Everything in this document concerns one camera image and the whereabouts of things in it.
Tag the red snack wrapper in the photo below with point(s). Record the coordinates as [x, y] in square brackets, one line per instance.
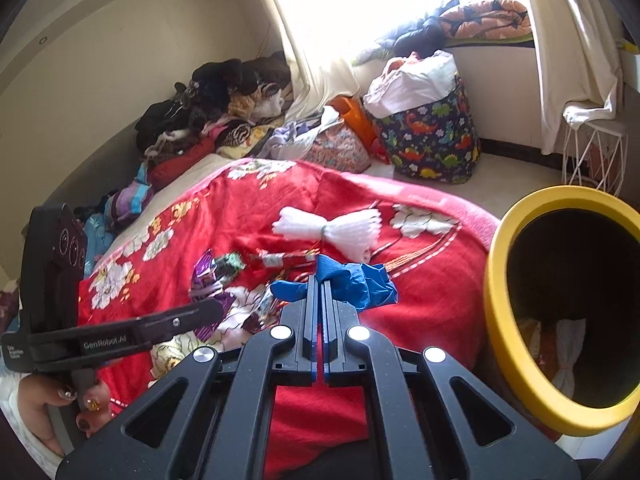
[280, 260]

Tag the orange patterned quilt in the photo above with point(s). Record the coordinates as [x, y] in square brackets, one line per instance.
[490, 17]

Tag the cream curtain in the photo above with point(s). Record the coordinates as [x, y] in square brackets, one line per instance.
[575, 60]
[320, 75]

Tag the lavender cloth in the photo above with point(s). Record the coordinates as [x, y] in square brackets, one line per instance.
[295, 140]

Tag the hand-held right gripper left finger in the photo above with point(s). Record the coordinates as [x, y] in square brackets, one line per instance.
[312, 320]

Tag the floral fabric bag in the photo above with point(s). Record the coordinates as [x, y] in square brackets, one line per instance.
[340, 150]

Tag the person's left hand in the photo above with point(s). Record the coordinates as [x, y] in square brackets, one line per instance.
[40, 400]

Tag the orange bag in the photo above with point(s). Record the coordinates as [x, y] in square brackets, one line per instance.
[357, 115]

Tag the purple wrapper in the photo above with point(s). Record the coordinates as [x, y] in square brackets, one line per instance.
[207, 280]

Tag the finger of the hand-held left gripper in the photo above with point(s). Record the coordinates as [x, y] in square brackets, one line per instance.
[190, 320]

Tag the person's left forearm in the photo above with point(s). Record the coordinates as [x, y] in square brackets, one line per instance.
[20, 440]

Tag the yellow-rimmed trash bin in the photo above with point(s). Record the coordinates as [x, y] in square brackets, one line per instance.
[500, 310]

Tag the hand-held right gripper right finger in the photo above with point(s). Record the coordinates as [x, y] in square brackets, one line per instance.
[327, 320]

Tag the pile of clothes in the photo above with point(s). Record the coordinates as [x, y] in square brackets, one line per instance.
[220, 85]

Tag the brown snack wrapper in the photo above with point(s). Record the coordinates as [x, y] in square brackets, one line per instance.
[260, 312]

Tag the dark puffer jacket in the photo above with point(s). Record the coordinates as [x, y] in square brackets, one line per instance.
[410, 37]

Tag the red floral blanket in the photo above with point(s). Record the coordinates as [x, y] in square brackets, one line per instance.
[425, 310]

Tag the white cloth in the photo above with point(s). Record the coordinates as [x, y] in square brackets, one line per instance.
[410, 87]

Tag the blue glove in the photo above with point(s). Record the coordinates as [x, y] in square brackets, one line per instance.
[370, 285]

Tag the dinosaur print storage bag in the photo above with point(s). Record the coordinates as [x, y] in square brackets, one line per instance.
[430, 145]

